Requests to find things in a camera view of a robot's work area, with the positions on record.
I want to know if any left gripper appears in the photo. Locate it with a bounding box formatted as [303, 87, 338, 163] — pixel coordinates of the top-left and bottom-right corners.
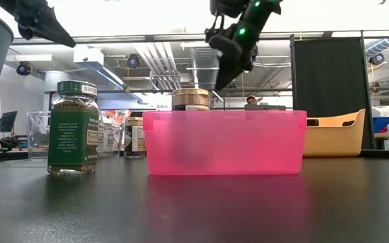
[0, 0, 76, 48]

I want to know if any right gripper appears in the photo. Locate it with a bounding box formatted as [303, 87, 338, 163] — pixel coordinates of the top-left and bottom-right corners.
[205, 25, 249, 91]

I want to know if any furikake jar tan lid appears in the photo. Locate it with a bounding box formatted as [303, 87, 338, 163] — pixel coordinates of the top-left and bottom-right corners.
[171, 87, 211, 111]
[124, 116, 147, 159]

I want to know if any green lid herb jar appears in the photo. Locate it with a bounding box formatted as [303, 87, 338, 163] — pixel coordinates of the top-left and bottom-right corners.
[47, 80, 100, 176]

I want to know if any bagel seasoning jar white lid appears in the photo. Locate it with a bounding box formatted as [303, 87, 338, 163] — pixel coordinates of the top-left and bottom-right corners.
[100, 116, 117, 156]

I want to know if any black laptop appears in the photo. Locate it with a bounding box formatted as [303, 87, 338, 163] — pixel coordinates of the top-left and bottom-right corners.
[244, 104, 287, 111]

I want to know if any round black ceiling fixture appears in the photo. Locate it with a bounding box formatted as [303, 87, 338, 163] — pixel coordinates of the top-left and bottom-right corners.
[369, 53, 385, 66]
[16, 61, 32, 76]
[126, 53, 140, 70]

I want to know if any pink plastic bin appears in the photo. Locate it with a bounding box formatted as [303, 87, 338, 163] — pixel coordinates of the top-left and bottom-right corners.
[142, 109, 308, 176]

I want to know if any black monitor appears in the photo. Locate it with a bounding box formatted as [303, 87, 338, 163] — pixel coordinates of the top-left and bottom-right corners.
[0, 110, 18, 134]

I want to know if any black divider panel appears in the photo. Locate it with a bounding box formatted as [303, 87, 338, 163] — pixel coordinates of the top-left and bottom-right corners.
[291, 30, 375, 151]

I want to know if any clear plastic bin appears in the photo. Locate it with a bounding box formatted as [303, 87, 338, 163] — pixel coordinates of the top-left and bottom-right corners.
[26, 110, 128, 159]

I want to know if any colourful floral bag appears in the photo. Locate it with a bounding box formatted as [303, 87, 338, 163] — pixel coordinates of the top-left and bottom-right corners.
[106, 109, 131, 126]

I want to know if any yellow plastic bin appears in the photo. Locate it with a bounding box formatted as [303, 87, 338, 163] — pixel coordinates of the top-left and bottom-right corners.
[302, 108, 367, 159]

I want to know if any blue storage bin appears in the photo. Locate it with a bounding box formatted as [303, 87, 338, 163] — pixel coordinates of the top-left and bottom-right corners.
[372, 116, 389, 134]

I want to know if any silver flexible air duct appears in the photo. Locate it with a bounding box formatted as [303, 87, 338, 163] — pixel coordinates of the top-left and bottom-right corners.
[189, 46, 222, 89]

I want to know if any silver spiral air duct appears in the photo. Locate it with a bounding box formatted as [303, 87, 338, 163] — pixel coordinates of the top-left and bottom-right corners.
[365, 37, 389, 58]

